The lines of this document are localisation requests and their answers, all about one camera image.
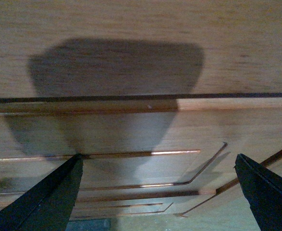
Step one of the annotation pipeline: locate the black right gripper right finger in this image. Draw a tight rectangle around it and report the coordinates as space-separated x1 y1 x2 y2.
234 154 282 231

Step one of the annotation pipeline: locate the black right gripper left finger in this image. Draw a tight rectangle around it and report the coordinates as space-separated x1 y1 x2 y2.
0 154 83 231

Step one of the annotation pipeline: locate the wooden nightstand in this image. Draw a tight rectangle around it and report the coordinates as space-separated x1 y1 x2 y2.
0 0 282 216

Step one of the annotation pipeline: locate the wooden drawer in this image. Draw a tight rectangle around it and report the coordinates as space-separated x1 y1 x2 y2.
0 187 228 219
0 97 282 197

